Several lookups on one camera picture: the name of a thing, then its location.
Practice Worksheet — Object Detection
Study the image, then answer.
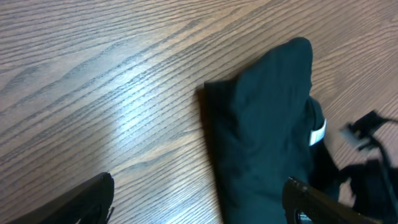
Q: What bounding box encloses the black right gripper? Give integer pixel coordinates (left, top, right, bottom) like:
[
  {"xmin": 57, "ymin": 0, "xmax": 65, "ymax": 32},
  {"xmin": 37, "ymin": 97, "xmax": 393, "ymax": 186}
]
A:
[{"xmin": 340, "ymin": 111, "xmax": 397, "ymax": 221}]

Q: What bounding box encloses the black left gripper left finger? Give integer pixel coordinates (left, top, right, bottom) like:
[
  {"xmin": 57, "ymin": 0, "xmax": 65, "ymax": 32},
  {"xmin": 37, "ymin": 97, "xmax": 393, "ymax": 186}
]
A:
[{"xmin": 9, "ymin": 172, "xmax": 114, "ymax": 224}]

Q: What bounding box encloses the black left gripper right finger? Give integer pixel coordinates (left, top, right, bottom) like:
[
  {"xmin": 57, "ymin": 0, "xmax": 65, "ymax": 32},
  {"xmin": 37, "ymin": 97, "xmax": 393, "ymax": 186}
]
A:
[{"xmin": 282, "ymin": 177, "xmax": 381, "ymax": 224}]

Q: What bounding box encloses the black t-shirt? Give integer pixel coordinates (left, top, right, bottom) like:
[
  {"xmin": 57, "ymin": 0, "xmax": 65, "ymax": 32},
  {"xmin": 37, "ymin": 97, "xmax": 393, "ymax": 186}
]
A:
[{"xmin": 202, "ymin": 37, "xmax": 340, "ymax": 223}]

